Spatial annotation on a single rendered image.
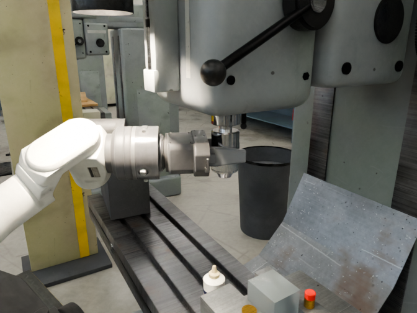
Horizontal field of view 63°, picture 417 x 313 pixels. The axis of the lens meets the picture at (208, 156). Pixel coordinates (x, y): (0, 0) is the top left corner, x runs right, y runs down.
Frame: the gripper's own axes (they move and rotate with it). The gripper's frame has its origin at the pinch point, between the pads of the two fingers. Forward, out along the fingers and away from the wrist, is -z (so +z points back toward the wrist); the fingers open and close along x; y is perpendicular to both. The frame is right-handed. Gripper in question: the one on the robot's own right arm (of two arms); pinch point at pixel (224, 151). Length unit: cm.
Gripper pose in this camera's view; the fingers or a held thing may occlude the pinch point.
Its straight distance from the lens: 58.0
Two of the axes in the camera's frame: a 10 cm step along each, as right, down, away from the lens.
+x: -1.0, -3.0, 9.5
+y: -0.1, 9.5, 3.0
